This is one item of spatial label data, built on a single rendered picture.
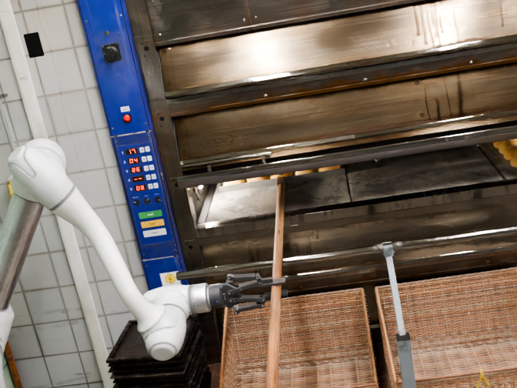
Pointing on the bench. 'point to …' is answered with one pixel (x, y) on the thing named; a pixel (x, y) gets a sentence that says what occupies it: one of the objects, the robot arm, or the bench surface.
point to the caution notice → (169, 279)
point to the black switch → (111, 52)
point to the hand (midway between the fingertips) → (275, 288)
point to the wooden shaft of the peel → (275, 296)
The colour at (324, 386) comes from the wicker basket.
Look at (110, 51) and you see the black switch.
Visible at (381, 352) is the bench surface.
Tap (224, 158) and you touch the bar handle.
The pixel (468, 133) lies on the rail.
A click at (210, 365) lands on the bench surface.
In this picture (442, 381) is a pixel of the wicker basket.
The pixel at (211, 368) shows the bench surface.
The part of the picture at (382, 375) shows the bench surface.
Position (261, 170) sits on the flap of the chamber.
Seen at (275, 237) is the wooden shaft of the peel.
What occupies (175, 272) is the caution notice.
